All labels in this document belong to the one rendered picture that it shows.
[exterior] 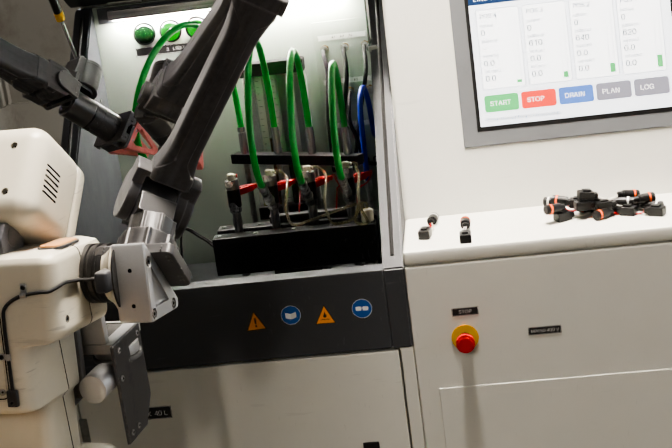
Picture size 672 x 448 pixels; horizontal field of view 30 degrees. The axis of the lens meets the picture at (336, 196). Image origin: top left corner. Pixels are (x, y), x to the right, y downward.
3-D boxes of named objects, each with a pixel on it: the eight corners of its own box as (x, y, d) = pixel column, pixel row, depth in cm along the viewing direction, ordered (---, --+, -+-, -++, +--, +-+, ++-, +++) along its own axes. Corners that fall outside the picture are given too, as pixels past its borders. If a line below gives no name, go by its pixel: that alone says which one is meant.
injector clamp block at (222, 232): (222, 308, 263) (211, 238, 259) (230, 291, 272) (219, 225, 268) (383, 292, 259) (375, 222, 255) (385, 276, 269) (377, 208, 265)
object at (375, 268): (78, 376, 246) (63, 300, 242) (84, 367, 250) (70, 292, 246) (392, 348, 240) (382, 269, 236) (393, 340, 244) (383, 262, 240)
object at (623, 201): (546, 228, 237) (543, 200, 236) (541, 213, 247) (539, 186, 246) (668, 216, 235) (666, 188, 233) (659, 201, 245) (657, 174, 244)
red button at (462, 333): (453, 359, 235) (450, 333, 234) (452, 351, 239) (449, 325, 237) (480, 356, 234) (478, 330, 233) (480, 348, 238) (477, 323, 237)
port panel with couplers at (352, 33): (327, 161, 283) (309, 25, 275) (328, 157, 286) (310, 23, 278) (384, 155, 282) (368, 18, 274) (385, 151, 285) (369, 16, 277)
